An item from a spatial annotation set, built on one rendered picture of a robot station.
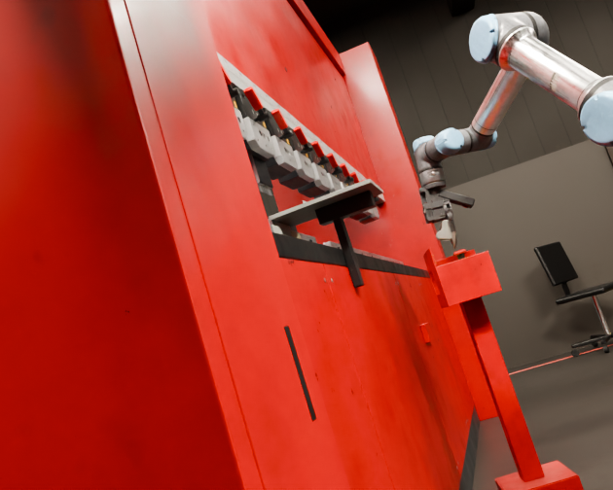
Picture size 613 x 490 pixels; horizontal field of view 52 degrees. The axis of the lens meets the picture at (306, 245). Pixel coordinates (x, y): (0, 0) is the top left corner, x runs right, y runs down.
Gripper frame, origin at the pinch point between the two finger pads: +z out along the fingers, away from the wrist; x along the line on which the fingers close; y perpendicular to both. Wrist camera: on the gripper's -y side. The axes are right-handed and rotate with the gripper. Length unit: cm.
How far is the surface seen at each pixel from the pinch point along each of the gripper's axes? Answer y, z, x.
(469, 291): 1.8, 15.6, 15.1
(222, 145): 41, -3, 139
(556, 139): -151, -97, -338
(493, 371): -0.4, 40.0, 8.3
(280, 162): 46, -30, 32
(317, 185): 38.9, -30.4, -7.7
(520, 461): -1, 66, 8
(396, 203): 3, -45, -167
